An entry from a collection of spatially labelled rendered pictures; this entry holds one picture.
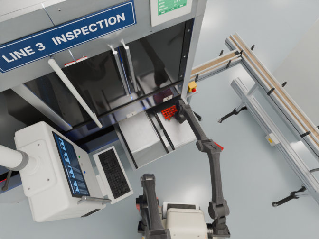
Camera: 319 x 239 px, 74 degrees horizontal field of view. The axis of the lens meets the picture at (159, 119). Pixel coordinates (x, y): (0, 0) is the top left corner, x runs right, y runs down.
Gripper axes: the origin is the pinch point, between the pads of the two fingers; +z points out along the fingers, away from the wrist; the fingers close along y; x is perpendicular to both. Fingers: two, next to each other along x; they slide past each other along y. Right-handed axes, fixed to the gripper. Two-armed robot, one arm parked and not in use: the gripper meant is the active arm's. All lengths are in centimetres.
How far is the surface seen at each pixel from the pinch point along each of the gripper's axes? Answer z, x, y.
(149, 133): 4.8, 25.6, 9.6
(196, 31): -77, -19, 16
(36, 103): -69, 75, 40
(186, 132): 4.4, 1.0, -11.2
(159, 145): 4.9, 26.3, -4.4
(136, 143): 4.9, 40.5, 10.1
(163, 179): 93, 35, -21
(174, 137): 4.5, 12.0, -7.4
